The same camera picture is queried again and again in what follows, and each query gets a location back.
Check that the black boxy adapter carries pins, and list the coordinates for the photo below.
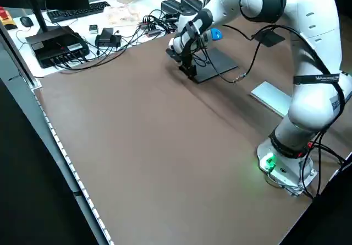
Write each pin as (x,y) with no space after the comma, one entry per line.
(107,37)

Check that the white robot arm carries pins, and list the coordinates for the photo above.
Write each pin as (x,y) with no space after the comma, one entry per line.
(310,77)

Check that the grey laptop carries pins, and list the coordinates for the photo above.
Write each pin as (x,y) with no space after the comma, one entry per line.
(217,63)

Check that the black mouse pad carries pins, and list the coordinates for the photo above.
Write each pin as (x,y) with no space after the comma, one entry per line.
(270,39)

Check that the black dock box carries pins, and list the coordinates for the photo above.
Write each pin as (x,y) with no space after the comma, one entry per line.
(55,49)

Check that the black keyboard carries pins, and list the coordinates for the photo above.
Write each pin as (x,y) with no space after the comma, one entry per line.
(77,11)

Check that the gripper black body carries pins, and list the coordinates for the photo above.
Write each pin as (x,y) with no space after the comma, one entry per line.
(191,53)

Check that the black finned power supply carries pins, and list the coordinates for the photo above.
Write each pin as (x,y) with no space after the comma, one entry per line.
(191,4)
(170,5)

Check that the small grey device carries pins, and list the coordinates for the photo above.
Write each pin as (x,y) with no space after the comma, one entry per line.
(93,29)

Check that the grey table edge rail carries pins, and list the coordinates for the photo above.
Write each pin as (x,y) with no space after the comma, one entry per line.
(71,168)

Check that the blue desk lamp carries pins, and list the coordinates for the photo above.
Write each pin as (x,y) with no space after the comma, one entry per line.
(217,33)

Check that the silver flat tablet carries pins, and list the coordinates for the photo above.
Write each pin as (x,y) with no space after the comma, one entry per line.
(270,97)

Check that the red emergency stop button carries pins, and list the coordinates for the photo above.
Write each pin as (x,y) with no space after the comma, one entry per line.
(5,16)

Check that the grey usb hub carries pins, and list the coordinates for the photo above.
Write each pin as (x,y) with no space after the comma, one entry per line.
(151,31)

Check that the clear bag with paper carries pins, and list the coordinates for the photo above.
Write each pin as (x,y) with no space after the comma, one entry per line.
(121,15)

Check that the black computer mouse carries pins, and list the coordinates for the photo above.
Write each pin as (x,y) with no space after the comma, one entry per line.
(26,21)

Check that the black monitor stand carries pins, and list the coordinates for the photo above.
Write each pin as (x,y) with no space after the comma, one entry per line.
(39,19)

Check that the grey aluminium corner post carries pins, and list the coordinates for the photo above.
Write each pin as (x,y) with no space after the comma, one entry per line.
(19,60)

